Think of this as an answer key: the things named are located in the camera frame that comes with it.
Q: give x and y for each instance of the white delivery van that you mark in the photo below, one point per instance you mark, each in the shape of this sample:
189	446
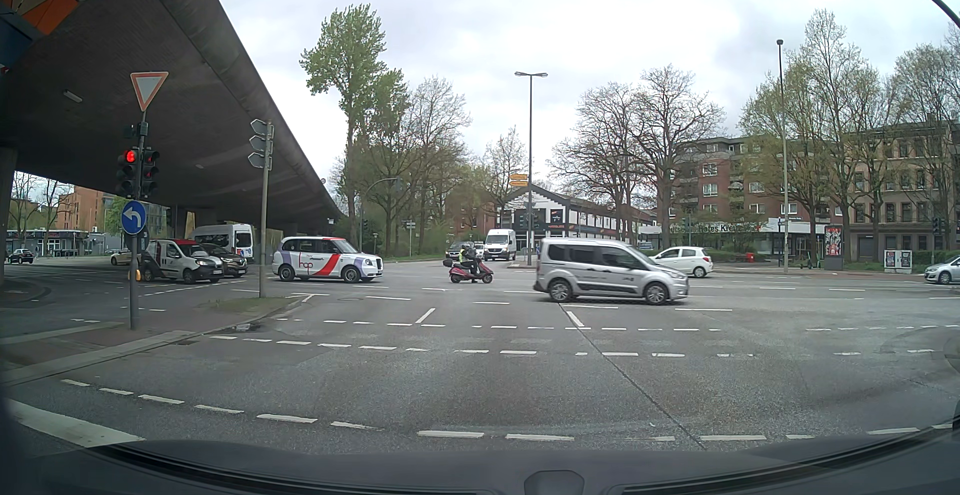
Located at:
500	243

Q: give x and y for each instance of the person on red scooter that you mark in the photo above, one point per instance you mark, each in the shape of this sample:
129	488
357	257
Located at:
469	267

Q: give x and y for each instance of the yellow direction sign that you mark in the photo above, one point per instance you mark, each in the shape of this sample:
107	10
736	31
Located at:
518	180

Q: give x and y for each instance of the low building with dark roof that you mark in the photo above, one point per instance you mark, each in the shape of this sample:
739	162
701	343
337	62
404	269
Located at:
570	217

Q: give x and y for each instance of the silver van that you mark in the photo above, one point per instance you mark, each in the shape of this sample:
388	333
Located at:
600	270

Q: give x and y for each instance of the grey asphalt road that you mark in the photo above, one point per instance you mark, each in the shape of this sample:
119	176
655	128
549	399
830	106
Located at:
480	382

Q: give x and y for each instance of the white taxi with red stripe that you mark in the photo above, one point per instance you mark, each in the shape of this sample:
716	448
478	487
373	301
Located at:
322	258

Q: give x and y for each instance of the bare trees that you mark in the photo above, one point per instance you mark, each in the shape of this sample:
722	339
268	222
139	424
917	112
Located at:
637	142

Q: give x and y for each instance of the tall green tree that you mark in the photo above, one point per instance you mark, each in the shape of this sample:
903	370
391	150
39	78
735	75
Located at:
352	89

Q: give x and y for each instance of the white hatchback car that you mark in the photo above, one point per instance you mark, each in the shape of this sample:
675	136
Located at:
684	260

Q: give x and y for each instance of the car's own bonnet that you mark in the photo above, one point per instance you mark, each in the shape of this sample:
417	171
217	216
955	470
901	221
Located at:
480	472

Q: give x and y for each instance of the white bus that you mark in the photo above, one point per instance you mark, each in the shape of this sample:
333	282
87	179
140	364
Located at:
225	238

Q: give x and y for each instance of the white van with red roof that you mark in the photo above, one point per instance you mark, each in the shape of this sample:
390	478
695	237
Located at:
176	261

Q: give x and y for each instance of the traffic light with signs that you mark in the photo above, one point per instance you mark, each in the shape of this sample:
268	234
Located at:
135	217

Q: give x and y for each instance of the red brick apartment building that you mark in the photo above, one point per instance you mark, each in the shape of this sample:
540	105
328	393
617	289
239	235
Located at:
825	195

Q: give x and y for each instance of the large dark elevated building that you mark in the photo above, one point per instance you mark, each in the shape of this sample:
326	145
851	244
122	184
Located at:
150	104

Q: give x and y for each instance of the advertising column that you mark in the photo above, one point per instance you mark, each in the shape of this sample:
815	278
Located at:
832	246

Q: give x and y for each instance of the beige car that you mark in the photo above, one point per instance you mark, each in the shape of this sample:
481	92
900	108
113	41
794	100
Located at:
120	257

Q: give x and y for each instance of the row of trees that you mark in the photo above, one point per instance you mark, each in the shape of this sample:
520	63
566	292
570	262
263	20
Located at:
847	127

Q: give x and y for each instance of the orange brick building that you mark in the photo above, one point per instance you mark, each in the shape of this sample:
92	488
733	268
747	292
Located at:
79	213

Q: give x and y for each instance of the kerbed traffic island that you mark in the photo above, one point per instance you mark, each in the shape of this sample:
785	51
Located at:
90	333

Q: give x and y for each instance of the dark parked car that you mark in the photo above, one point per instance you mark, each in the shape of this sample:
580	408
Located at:
20	255

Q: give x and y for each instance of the silver car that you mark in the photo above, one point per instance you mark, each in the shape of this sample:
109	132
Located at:
943	271

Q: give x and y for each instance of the tall double lamp post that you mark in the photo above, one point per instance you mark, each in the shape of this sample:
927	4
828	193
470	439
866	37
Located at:
530	172

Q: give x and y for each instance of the grey traffic light post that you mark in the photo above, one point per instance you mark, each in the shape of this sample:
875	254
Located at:
263	202

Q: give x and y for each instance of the tall single lamp post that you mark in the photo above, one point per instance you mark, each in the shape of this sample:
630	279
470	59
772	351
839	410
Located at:
784	157

